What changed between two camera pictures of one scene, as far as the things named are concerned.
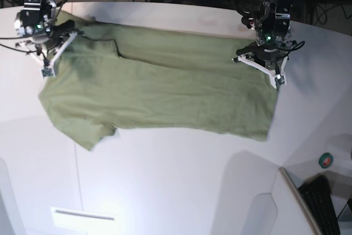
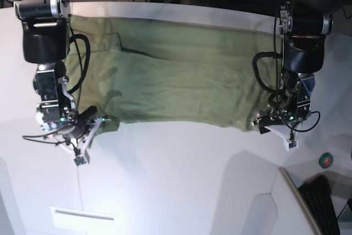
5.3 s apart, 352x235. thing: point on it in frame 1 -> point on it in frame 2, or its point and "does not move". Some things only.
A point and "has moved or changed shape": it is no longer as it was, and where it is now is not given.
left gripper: (36, 25) -> (61, 118)
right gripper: (271, 56) -> (285, 109)
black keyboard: (316, 191) does not move
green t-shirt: (112, 77) has moved or changed shape
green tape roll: (325, 160) does not move
